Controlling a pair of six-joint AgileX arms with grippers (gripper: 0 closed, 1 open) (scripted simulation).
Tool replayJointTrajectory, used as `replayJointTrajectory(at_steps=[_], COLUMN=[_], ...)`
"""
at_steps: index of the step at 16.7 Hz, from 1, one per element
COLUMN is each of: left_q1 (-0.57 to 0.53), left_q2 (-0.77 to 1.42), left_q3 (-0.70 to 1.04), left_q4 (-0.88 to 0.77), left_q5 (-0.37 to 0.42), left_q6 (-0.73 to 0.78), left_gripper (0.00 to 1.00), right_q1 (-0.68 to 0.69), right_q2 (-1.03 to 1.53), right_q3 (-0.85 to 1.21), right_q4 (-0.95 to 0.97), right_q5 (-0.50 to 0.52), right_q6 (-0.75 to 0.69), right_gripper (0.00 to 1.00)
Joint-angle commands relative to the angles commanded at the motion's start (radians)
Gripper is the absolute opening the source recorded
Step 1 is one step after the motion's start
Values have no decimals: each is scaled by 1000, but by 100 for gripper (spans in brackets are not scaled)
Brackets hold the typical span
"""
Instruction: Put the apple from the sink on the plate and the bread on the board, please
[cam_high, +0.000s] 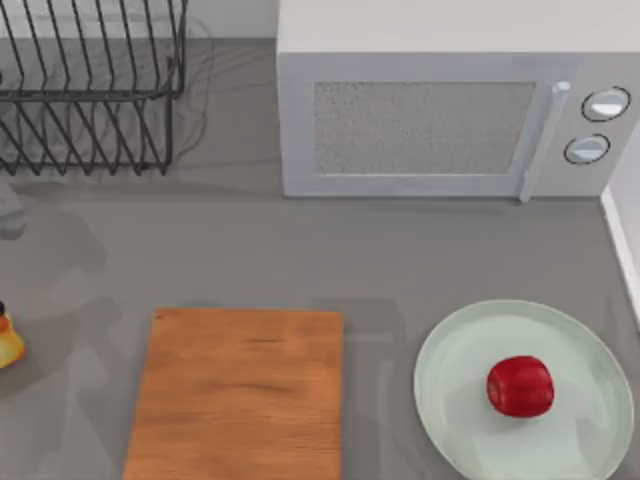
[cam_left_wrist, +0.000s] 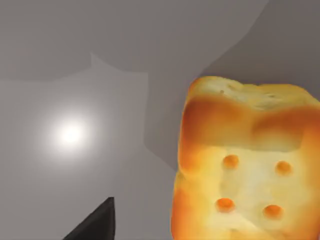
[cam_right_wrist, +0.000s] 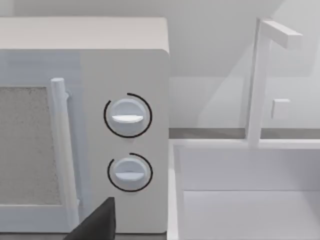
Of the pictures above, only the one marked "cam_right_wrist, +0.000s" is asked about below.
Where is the tall white tap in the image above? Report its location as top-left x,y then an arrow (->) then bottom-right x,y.
246,16 -> 304,146

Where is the white sink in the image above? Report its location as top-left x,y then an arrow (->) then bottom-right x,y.
166,138 -> 320,240

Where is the pale blue microwave knob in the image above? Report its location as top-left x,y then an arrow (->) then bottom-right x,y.
108,98 -> 148,135
112,157 -> 148,189

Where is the white microwave door handle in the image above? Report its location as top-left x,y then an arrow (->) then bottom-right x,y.
50,77 -> 81,225

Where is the microwave door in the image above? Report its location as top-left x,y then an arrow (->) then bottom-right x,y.
0,48 -> 86,234

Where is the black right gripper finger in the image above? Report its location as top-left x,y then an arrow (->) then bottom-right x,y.
62,196 -> 118,240

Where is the pale microwave oven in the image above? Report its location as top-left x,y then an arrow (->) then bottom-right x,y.
0,16 -> 171,238

